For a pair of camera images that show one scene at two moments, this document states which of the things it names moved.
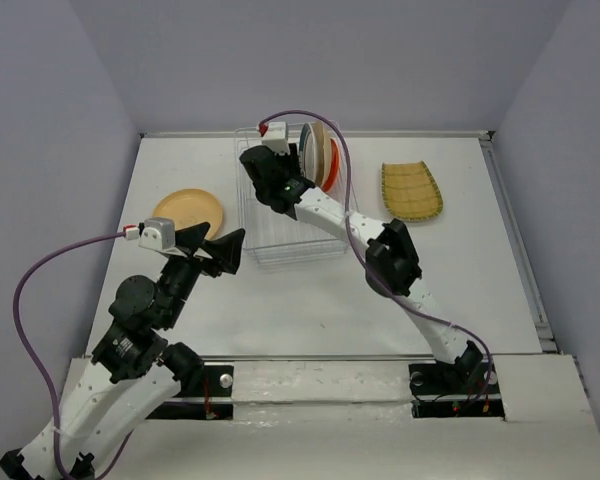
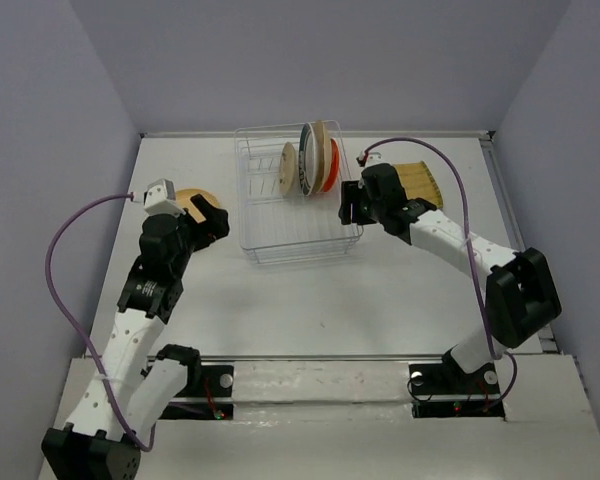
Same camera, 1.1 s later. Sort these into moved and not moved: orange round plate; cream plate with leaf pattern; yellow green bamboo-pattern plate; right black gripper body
Moved: right black gripper body
Not moved: orange round plate; yellow green bamboo-pattern plate; cream plate with leaf pattern
